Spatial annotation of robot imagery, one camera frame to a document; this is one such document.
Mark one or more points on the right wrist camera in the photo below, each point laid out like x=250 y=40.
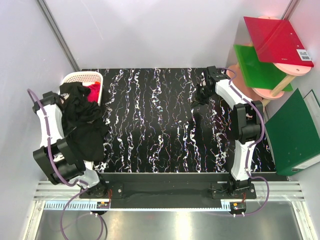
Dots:
x=212 y=75

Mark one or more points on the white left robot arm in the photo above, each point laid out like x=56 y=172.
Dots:
x=54 y=156

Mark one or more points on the white plastic laundry basket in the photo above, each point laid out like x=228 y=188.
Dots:
x=87 y=78

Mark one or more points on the red t-shirt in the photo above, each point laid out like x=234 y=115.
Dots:
x=94 y=94

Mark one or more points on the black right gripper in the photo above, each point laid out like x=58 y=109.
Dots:
x=205 y=101

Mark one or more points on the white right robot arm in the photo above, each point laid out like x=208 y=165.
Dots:
x=247 y=124

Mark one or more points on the black printed t-shirt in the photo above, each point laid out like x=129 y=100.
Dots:
x=86 y=140

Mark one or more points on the red plastic folder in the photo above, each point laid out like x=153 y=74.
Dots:
x=276 y=41

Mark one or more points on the aluminium frame rail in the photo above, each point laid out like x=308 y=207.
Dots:
x=279 y=212

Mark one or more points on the pink wooden tiered shelf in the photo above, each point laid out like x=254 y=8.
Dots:
x=266 y=96

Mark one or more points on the dark green ring binder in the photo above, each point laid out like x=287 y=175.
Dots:
x=293 y=135

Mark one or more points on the light green plastic folder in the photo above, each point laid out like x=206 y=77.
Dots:
x=257 y=74

